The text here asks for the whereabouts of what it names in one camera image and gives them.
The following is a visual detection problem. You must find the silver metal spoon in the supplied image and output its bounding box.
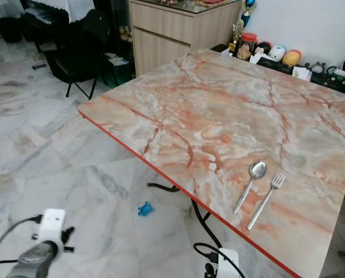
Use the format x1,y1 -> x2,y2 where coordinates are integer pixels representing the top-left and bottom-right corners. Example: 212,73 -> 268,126
233,161 -> 267,215

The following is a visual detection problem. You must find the small blue toy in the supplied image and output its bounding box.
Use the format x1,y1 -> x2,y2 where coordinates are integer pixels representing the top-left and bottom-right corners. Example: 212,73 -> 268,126
137,202 -> 154,217

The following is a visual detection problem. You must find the black folding chair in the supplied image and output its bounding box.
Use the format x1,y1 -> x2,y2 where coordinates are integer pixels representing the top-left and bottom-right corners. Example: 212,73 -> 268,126
50,9 -> 121,99

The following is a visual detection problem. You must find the marble pattern folding table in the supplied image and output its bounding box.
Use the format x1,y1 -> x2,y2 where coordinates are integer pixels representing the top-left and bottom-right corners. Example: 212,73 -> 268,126
78,48 -> 345,278

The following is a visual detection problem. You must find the silver metal fork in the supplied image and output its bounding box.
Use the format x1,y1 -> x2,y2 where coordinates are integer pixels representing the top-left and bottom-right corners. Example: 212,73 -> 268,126
246,171 -> 286,231

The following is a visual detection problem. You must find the black bin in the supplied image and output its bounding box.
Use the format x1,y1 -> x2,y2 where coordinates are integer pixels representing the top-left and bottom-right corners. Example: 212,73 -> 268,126
0,17 -> 22,44

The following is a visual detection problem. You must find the light wooden cabinet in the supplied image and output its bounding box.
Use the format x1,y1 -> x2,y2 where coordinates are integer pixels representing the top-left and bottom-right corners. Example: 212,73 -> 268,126
129,0 -> 242,76

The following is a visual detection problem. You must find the table with white tablecloth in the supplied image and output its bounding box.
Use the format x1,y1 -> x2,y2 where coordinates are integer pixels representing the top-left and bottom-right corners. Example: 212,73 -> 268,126
21,0 -> 95,24

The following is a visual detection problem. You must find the clear jar with red lid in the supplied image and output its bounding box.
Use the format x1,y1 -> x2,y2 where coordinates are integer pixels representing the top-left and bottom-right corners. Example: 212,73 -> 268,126
237,32 -> 257,60

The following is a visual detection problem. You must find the small gold trophy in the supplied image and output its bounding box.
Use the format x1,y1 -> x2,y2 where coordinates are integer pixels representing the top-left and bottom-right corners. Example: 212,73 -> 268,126
230,20 -> 245,56

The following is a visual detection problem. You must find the white round toy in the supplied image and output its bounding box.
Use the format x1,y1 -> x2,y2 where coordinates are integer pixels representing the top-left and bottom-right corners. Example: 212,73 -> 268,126
269,45 -> 286,62

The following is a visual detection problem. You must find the small white printed box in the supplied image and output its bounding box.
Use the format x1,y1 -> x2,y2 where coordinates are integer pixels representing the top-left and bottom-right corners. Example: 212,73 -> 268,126
293,65 -> 312,81

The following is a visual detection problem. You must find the yellow orange round toy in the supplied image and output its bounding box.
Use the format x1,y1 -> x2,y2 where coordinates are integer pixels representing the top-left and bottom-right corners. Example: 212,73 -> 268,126
282,49 -> 302,66

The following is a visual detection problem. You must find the blue and gold trophy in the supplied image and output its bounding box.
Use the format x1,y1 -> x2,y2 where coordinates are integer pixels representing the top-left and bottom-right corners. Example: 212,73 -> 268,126
241,0 -> 257,27

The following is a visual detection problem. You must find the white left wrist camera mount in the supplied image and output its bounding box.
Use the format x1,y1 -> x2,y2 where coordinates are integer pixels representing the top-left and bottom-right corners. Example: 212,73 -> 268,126
37,208 -> 67,244

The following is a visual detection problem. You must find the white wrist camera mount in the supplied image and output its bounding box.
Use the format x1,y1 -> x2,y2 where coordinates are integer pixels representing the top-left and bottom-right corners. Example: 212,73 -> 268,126
37,208 -> 67,244
217,248 -> 239,278

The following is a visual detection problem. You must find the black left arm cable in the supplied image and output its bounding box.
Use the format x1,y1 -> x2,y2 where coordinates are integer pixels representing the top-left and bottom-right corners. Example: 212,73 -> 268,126
0,215 -> 42,278

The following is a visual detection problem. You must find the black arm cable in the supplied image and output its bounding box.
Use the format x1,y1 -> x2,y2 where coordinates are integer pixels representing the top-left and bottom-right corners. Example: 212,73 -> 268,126
0,215 -> 42,278
194,242 -> 245,278

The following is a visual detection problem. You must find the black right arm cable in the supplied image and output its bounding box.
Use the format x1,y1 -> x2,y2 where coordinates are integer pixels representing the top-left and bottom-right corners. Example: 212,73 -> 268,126
194,242 -> 245,278

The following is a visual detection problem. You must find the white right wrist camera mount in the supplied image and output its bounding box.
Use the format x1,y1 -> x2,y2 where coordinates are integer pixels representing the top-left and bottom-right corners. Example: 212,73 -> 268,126
217,248 -> 239,278

